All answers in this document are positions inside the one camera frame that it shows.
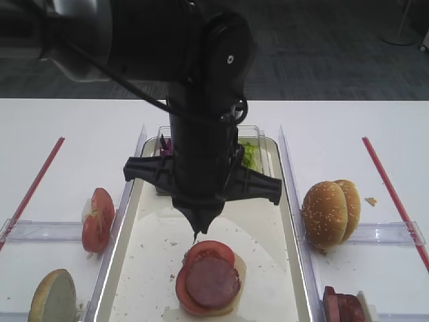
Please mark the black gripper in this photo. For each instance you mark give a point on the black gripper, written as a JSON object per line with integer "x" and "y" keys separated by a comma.
{"x": 203, "y": 182}

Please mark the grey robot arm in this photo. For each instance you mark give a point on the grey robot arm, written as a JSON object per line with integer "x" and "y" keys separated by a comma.
{"x": 188, "y": 58}

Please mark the tomato slices on bun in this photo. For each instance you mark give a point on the tomato slices on bun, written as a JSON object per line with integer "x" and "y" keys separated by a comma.
{"x": 207, "y": 255}

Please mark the round meat slice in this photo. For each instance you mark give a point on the round meat slice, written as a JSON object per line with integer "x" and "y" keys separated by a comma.
{"x": 212, "y": 283}

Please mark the green lettuce leaves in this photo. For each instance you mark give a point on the green lettuce leaves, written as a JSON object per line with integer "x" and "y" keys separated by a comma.
{"x": 251, "y": 156}

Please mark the upright tomato slices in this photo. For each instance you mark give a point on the upright tomato slices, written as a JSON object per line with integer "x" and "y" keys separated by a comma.
{"x": 97, "y": 225}

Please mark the stacked brown meat patties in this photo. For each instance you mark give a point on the stacked brown meat patties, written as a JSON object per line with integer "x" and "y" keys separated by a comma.
{"x": 340, "y": 307}

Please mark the bread crumb piece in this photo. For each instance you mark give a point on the bread crumb piece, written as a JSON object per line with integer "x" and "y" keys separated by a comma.
{"x": 372, "y": 201}

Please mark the bottom bun on tray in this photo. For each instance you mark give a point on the bottom bun on tray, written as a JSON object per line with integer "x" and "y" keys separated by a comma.
{"x": 239, "y": 268}

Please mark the purple cabbage shreds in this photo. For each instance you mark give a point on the purple cabbage shreds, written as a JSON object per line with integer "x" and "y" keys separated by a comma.
{"x": 166, "y": 148}

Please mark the silver metal tray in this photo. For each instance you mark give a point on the silver metal tray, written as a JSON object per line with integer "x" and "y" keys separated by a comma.
{"x": 154, "y": 238}

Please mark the clear plastic salad container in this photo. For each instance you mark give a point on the clear plastic salad container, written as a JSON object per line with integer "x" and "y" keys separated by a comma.
{"x": 250, "y": 136}

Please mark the front sesame bun top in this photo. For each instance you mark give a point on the front sesame bun top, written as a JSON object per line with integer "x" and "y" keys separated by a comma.
{"x": 325, "y": 216}

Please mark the sesame bun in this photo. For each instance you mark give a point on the sesame bun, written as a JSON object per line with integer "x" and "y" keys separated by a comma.
{"x": 325, "y": 216}
{"x": 353, "y": 206}

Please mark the clear left long divider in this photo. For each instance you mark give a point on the clear left long divider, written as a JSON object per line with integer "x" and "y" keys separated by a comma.
{"x": 117, "y": 228}

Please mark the rear sesame bun top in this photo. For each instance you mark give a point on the rear sesame bun top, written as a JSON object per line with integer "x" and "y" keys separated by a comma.
{"x": 353, "y": 206}

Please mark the red left boundary strip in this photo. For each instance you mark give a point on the red left boundary strip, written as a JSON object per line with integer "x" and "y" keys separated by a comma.
{"x": 33, "y": 191}

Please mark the red boundary strip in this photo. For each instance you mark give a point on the red boundary strip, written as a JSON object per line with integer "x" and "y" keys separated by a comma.
{"x": 397, "y": 202}
{"x": 33, "y": 191}

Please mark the upright bun bottom half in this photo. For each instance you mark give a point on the upright bun bottom half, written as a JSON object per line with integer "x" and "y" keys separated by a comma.
{"x": 54, "y": 298}

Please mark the red right boundary strip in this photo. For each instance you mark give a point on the red right boundary strip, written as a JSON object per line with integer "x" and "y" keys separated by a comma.
{"x": 397, "y": 202}

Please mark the white patty pusher block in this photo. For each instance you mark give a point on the white patty pusher block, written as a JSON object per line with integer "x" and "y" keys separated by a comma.
{"x": 370, "y": 311}

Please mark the grey stand base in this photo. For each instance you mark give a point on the grey stand base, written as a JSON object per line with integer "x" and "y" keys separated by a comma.
{"x": 400, "y": 37}

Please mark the clear upper left rail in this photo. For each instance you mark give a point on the clear upper left rail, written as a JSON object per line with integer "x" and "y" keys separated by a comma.
{"x": 27, "y": 231}

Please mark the clear rail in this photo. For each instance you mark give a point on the clear rail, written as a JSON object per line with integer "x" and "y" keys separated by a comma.
{"x": 404, "y": 233}
{"x": 27, "y": 231}

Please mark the clear upper right rail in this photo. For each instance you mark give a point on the clear upper right rail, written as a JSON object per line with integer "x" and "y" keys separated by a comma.
{"x": 404, "y": 233}

